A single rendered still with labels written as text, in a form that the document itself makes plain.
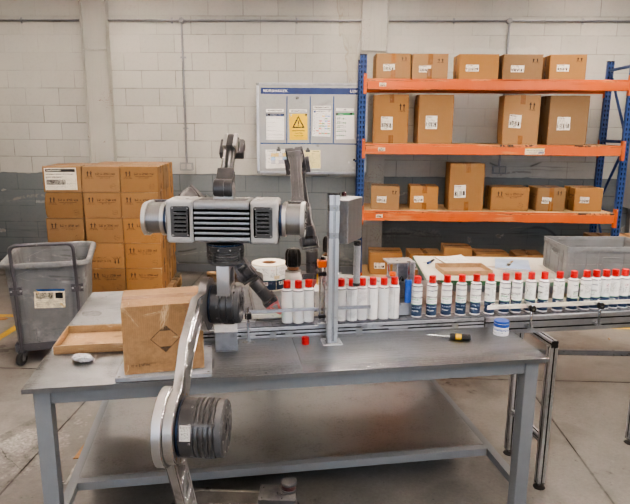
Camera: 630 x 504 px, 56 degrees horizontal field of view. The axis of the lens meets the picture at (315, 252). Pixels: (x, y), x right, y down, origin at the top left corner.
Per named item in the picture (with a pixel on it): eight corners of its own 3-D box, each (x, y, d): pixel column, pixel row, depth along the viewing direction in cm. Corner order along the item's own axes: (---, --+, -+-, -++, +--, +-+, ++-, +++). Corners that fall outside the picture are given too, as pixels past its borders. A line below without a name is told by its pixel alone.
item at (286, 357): (437, 282, 377) (437, 279, 377) (549, 362, 250) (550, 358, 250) (92, 295, 344) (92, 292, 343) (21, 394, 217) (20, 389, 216)
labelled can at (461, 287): (462, 313, 293) (465, 273, 289) (467, 316, 288) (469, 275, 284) (452, 313, 293) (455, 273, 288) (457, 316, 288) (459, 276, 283)
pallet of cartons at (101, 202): (182, 284, 676) (177, 161, 647) (169, 306, 595) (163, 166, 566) (75, 285, 668) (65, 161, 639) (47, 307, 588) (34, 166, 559)
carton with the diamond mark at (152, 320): (199, 346, 255) (197, 285, 249) (204, 367, 232) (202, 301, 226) (126, 352, 247) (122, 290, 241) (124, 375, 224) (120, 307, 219)
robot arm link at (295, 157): (281, 141, 254) (304, 138, 253) (286, 163, 265) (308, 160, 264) (284, 221, 227) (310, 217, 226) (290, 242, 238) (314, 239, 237)
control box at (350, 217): (362, 238, 270) (363, 196, 266) (347, 244, 255) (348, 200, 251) (341, 236, 274) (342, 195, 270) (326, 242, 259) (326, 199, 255)
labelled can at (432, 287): (433, 314, 291) (436, 274, 287) (437, 317, 286) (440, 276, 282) (423, 314, 290) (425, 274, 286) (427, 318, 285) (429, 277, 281)
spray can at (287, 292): (291, 320, 280) (291, 278, 276) (293, 324, 275) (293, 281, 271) (280, 321, 279) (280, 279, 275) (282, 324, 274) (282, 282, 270)
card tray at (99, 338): (135, 330, 279) (134, 322, 278) (127, 351, 254) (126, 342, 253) (68, 333, 274) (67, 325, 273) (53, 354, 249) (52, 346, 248)
